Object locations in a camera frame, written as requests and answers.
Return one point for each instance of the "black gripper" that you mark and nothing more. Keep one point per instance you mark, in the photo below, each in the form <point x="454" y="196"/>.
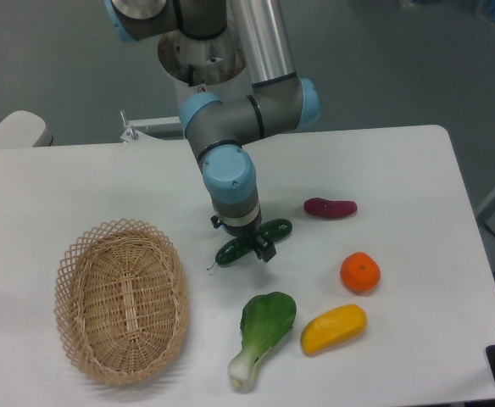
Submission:
<point x="248" y="227"/>

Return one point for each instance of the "green cucumber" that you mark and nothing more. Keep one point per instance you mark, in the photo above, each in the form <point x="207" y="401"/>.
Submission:
<point x="273" y="230"/>

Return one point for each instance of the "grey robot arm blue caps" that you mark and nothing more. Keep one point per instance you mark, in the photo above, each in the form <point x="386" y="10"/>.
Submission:
<point x="218" y="131"/>

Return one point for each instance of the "green bok choy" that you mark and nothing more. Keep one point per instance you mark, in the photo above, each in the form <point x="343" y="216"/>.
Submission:
<point x="266" y="319"/>

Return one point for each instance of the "purple sweet potato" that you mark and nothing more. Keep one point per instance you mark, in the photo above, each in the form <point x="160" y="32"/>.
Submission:
<point x="330" y="209"/>

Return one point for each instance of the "orange tangerine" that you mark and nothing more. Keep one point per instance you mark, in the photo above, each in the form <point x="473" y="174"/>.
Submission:
<point x="360" y="273"/>

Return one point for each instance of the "yellow mango slice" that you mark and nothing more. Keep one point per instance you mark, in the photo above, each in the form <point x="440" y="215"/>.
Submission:
<point x="332" y="328"/>

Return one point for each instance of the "woven wicker basket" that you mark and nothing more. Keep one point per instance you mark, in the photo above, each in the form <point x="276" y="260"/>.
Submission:
<point x="121" y="302"/>

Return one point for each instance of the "white chair armrest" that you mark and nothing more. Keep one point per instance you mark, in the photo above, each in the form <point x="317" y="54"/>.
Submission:
<point x="23" y="129"/>

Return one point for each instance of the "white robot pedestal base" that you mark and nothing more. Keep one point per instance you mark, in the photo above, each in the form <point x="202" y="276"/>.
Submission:
<point x="175" y="102"/>

